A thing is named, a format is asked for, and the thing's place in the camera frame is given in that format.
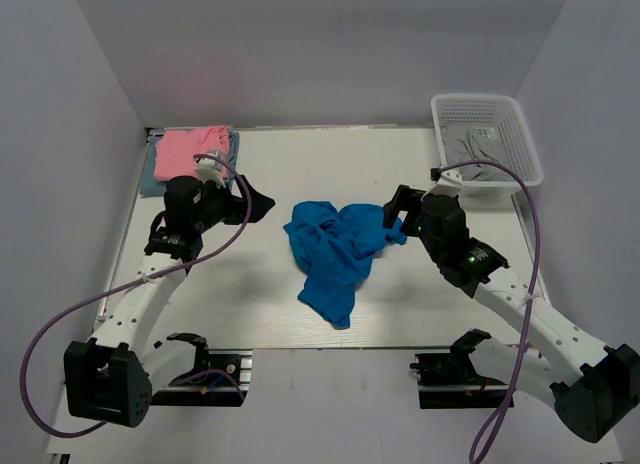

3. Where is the blue t shirt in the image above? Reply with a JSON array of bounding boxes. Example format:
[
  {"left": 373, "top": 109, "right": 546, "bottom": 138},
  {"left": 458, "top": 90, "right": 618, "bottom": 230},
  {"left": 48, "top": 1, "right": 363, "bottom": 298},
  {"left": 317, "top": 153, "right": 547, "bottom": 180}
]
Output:
[{"left": 284, "top": 201, "right": 407, "bottom": 329}]

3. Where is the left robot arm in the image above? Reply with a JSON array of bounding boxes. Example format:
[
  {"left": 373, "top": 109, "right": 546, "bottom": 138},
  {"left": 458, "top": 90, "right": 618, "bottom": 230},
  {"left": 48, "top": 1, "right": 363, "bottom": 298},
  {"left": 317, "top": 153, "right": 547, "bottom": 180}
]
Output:
[{"left": 64, "top": 177, "right": 275, "bottom": 427}]

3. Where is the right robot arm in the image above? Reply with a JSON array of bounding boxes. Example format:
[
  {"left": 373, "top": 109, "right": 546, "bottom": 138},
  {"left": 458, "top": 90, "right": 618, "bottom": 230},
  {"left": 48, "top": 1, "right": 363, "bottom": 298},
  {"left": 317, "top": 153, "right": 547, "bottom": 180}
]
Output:
[{"left": 383, "top": 185, "right": 639, "bottom": 443}]

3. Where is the grey-blue folded t shirt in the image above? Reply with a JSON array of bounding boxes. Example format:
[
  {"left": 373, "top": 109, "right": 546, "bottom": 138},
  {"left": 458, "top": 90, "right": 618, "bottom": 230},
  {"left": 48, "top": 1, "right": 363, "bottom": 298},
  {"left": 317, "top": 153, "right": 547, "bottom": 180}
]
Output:
[{"left": 139, "top": 131, "right": 240, "bottom": 198}]

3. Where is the pink folded t shirt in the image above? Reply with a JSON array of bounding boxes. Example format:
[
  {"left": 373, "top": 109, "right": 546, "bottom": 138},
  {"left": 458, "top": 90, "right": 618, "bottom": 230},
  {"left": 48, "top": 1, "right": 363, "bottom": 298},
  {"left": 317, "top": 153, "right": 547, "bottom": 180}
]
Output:
[{"left": 154, "top": 126, "right": 230, "bottom": 182}]

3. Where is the grey t shirt in basket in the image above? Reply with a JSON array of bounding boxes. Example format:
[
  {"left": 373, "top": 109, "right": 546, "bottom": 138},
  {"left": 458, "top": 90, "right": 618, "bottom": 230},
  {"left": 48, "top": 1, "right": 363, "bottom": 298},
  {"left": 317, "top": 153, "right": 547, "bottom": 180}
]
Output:
[{"left": 441, "top": 126, "right": 512, "bottom": 182}]

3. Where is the white plastic basket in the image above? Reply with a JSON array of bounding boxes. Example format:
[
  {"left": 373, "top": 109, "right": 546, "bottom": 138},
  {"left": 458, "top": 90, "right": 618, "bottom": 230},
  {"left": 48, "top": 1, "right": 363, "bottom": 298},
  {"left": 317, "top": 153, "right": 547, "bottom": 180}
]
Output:
[{"left": 431, "top": 93, "right": 543, "bottom": 198}]

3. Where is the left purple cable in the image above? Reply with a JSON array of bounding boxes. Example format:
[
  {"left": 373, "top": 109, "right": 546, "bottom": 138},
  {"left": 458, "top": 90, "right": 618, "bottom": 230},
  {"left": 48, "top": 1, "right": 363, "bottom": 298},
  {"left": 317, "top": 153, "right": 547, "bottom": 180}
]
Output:
[{"left": 19, "top": 153, "right": 253, "bottom": 439}]

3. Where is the purple cable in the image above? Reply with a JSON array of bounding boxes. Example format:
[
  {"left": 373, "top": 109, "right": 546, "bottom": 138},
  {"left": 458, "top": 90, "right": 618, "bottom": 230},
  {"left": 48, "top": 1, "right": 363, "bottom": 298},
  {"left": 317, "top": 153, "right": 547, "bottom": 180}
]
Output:
[
  {"left": 19, "top": 153, "right": 253, "bottom": 439},
  {"left": 432, "top": 159, "right": 542, "bottom": 464}
]

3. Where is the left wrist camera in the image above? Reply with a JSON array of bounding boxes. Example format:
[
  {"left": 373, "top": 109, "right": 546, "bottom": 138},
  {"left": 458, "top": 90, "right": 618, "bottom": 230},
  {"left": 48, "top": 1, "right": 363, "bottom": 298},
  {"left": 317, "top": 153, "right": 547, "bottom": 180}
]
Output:
[{"left": 194, "top": 150, "right": 227, "bottom": 188}]

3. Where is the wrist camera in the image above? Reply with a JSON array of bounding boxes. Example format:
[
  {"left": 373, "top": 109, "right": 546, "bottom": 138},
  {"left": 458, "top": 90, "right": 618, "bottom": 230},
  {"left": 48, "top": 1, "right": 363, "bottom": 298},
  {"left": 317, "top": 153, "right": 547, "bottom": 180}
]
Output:
[
  {"left": 428, "top": 168, "right": 462, "bottom": 198},
  {"left": 194, "top": 150, "right": 227, "bottom": 188}
]

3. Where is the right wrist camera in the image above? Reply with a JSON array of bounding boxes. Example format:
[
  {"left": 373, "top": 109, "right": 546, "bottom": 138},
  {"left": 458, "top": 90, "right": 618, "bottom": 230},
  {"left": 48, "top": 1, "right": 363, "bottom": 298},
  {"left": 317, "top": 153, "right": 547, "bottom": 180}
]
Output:
[{"left": 428, "top": 168, "right": 462, "bottom": 198}]

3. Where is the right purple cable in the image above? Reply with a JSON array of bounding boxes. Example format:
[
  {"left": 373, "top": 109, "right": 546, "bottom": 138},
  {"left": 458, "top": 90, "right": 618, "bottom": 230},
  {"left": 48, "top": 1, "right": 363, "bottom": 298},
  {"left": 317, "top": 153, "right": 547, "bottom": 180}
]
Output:
[{"left": 432, "top": 159, "right": 542, "bottom": 464}]

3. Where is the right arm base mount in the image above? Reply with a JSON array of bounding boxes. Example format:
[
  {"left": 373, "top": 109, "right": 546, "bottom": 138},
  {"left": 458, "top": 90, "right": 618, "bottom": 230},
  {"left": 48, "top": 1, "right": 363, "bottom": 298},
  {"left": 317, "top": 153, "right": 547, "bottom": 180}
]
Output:
[{"left": 409, "top": 329, "right": 507, "bottom": 410}]

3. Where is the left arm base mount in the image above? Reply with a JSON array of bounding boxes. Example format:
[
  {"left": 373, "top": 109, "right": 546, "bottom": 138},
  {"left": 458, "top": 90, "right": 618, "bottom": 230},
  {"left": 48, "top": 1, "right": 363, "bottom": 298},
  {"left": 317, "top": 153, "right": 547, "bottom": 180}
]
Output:
[{"left": 143, "top": 333, "right": 253, "bottom": 407}]

